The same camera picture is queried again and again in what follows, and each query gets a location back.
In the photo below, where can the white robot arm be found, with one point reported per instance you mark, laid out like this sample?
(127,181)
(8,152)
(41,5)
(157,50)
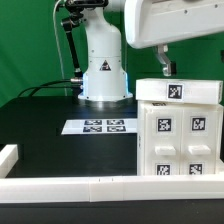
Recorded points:
(104,80)

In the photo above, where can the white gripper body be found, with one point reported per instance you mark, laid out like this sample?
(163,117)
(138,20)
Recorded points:
(150,22)

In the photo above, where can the flat white tagged base plate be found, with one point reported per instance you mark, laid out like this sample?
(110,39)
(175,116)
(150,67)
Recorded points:
(100,126)

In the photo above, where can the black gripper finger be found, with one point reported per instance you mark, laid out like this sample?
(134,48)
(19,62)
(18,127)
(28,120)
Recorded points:
(168,66)

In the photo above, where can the white U-shaped fence frame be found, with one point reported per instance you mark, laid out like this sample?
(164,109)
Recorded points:
(98,189)

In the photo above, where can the white cabinet door panel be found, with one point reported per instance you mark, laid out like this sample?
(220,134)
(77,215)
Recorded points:
(201,130)
(162,142)

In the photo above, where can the small white tagged box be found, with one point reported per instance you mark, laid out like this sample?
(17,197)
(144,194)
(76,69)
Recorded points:
(180,90)

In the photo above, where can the white cabinet body box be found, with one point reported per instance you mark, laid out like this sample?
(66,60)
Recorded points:
(143,107)

